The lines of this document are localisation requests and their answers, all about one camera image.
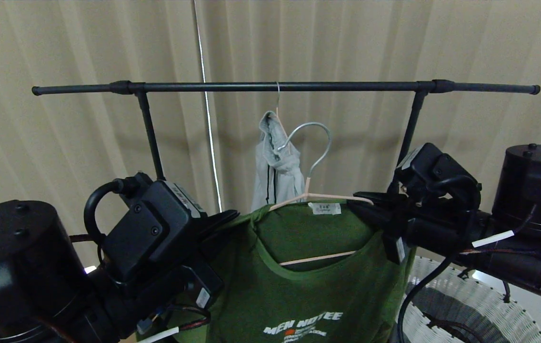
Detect green garment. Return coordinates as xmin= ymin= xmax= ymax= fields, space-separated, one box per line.
xmin=137 ymin=201 xmax=416 ymax=343

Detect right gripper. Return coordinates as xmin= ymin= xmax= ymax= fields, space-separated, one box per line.
xmin=347 ymin=192 xmax=541 ymax=301

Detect beige curtain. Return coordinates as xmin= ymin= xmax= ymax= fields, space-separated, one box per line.
xmin=0 ymin=0 xmax=541 ymax=267

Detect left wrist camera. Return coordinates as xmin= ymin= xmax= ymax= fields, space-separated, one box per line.
xmin=101 ymin=180 xmax=207 ymax=282

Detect black clothes rack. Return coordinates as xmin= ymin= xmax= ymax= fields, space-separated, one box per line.
xmin=31 ymin=80 xmax=540 ymax=184

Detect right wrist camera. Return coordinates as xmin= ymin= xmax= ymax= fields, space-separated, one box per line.
xmin=394 ymin=143 xmax=481 ymax=210

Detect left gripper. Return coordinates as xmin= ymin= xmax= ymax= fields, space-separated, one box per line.
xmin=87 ymin=255 xmax=227 ymax=343

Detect white laundry basket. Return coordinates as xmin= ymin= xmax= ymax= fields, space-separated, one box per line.
xmin=401 ymin=256 xmax=541 ymax=343

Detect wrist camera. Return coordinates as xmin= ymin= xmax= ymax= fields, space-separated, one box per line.
xmin=101 ymin=180 xmax=207 ymax=282
xmin=394 ymin=143 xmax=481 ymax=210

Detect pink clothes hanger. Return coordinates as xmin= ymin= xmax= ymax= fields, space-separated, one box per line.
xmin=268 ymin=122 xmax=376 ymax=266
xmin=274 ymin=82 xmax=295 ymax=158

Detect pale grey shorts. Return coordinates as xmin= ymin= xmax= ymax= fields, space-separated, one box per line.
xmin=250 ymin=111 xmax=307 ymax=212

